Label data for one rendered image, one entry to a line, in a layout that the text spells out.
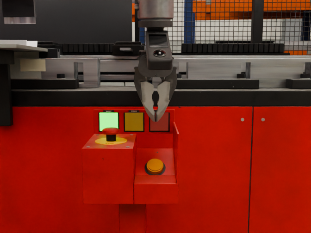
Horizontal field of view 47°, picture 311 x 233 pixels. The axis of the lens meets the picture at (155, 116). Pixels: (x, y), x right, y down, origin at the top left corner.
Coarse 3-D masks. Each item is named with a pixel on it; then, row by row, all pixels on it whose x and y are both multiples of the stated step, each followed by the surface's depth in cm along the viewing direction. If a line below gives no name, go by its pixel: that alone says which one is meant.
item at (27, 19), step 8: (8, 0) 113; (16, 0) 113; (24, 0) 113; (32, 0) 113; (8, 8) 113; (16, 8) 113; (24, 8) 113; (32, 8) 113; (8, 16) 113; (16, 16) 113; (24, 16) 113; (32, 16) 113
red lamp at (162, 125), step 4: (164, 116) 87; (160, 120) 87; (164, 120) 87; (152, 124) 87; (156, 124) 87; (160, 124) 87; (164, 124) 87; (152, 128) 88; (156, 128) 88; (160, 128) 88; (164, 128) 88
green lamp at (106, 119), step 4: (100, 116) 87; (104, 116) 87; (108, 116) 87; (112, 116) 87; (116, 116) 87; (100, 120) 87; (104, 120) 87; (108, 120) 87; (112, 120) 87; (116, 120) 87; (100, 124) 87; (104, 124) 87; (108, 124) 87; (112, 124) 87; (116, 124) 87; (100, 128) 87; (104, 128) 87
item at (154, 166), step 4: (152, 160) 81; (156, 160) 81; (160, 160) 81; (148, 164) 80; (152, 164) 80; (156, 164) 80; (160, 164) 80; (148, 168) 80; (152, 168) 79; (156, 168) 79; (160, 168) 79; (152, 172) 79; (156, 172) 79; (160, 172) 80
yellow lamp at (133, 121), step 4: (128, 116) 87; (132, 116) 87; (136, 116) 87; (140, 116) 87; (128, 120) 87; (132, 120) 87; (136, 120) 87; (140, 120) 87; (128, 124) 87; (132, 124) 87; (136, 124) 87; (140, 124) 87; (128, 128) 87; (132, 128) 87; (136, 128) 87; (140, 128) 88
